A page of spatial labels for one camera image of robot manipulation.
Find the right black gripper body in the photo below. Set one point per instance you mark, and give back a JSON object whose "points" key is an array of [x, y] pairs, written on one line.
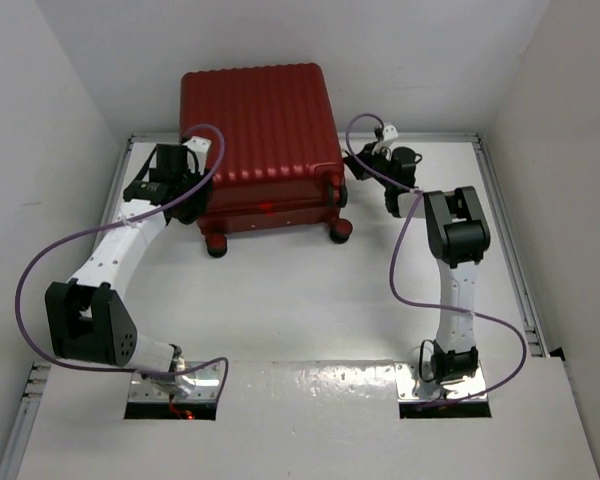
{"points": [[380, 162]]}

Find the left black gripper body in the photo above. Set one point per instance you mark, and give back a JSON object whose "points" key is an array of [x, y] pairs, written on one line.
{"points": [[194, 203]]}

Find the red suitcase blue lining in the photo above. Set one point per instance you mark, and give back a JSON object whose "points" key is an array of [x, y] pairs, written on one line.
{"points": [[282, 164]]}

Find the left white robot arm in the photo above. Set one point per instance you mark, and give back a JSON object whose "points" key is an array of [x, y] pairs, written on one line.
{"points": [[88, 320]]}

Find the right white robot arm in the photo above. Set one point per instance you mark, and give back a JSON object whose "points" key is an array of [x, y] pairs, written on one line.
{"points": [[458, 237]]}

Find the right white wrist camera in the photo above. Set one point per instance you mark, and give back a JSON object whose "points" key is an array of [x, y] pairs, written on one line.
{"points": [[386, 135]]}

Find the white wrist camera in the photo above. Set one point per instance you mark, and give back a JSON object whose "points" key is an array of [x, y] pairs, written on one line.
{"points": [[386, 135], [200, 146]]}

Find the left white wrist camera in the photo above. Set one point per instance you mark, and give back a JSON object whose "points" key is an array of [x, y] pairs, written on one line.
{"points": [[200, 146]]}

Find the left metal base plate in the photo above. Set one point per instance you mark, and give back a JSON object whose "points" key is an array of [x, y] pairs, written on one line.
{"points": [[201, 386]]}

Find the metal base plate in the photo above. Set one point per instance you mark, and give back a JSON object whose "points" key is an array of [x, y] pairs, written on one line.
{"points": [[412, 390], [201, 386]]}

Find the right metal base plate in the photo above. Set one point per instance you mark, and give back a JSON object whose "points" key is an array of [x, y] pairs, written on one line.
{"points": [[412, 390]]}

